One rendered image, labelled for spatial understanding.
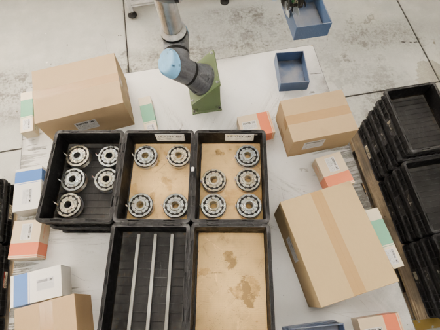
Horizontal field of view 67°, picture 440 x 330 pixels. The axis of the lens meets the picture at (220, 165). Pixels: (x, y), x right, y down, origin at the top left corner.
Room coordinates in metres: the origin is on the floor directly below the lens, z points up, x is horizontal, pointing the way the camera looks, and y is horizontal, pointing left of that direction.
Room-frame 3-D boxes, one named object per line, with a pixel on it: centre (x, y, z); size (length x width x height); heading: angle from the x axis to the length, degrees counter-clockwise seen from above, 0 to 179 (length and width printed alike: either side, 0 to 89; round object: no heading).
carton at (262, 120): (0.78, -0.19, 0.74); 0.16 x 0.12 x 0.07; 98
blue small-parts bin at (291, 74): (1.11, -0.41, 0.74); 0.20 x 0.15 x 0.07; 0
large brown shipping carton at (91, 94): (0.97, 0.65, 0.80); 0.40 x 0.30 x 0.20; 102
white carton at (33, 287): (0.11, 0.76, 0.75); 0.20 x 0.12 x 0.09; 100
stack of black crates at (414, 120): (0.87, -1.11, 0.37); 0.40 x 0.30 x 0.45; 6
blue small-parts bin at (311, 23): (1.11, -0.41, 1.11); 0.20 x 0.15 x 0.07; 7
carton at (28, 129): (0.95, 0.95, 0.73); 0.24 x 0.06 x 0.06; 10
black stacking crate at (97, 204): (0.52, 0.56, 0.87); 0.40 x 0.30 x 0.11; 176
